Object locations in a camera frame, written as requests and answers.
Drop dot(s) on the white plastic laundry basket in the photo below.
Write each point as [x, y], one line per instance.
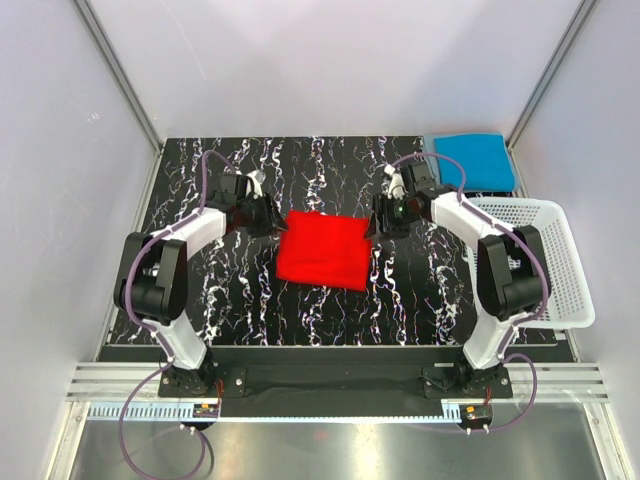
[570, 305]

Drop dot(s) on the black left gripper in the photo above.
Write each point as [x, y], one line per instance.
[272, 221]

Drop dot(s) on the right small connector box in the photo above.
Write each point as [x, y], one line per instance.
[476, 416]

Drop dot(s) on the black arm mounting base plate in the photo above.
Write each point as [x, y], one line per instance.
[327, 382]

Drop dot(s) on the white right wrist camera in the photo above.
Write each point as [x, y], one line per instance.
[396, 189]

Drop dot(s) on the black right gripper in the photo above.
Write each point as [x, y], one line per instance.
[381, 206]

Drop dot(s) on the aluminium corner post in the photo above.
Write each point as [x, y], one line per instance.
[564, 46]
[113, 64]

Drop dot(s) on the right aluminium corner post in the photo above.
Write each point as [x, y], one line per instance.
[564, 46]

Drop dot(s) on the red t-shirt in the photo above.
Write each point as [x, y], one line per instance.
[324, 250]

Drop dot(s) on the left aluminium corner post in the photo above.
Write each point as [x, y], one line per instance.
[113, 64]

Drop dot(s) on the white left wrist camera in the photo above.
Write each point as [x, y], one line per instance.
[254, 186]

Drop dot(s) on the folded blue t-shirt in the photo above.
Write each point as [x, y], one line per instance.
[484, 158]

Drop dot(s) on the aluminium frame rail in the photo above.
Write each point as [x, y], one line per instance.
[111, 390]

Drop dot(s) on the left small connector box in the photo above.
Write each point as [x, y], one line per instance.
[206, 410]

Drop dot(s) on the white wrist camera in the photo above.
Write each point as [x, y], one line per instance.
[254, 186]
[396, 189]

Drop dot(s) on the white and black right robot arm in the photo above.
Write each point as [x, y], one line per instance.
[512, 284]

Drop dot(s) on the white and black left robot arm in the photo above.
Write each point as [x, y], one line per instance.
[152, 284]

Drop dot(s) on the small connector box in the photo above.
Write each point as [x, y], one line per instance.
[476, 416]
[206, 410]

